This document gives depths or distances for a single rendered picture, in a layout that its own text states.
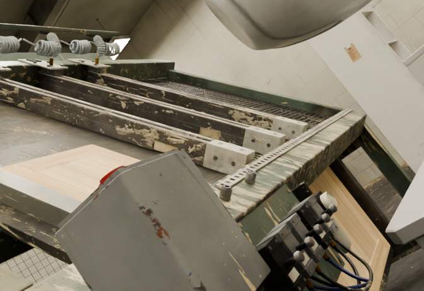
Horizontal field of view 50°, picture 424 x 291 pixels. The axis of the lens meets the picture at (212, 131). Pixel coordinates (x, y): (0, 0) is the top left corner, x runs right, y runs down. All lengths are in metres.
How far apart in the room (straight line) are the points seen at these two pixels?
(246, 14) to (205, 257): 0.24
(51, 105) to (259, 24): 1.21
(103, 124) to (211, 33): 5.75
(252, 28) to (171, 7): 7.08
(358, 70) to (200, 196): 4.36
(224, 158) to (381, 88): 3.63
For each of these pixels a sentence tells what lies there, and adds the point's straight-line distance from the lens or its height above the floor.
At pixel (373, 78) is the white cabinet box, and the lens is 4.76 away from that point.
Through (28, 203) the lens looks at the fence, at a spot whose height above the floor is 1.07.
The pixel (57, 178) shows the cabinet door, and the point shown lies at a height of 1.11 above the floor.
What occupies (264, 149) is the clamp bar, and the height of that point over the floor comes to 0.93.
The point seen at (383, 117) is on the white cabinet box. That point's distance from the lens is 4.81.
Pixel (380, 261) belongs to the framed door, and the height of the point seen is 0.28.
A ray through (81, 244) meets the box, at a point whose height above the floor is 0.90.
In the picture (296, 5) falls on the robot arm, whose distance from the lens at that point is 0.45.
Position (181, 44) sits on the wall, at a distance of 7.46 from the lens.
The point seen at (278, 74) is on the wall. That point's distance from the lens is 6.63.
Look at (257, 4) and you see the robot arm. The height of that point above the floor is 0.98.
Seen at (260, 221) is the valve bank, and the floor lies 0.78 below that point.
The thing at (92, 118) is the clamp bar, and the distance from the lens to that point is 1.48.
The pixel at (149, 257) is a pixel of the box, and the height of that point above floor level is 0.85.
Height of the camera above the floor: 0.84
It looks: 9 degrees up
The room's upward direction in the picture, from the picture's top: 36 degrees counter-clockwise
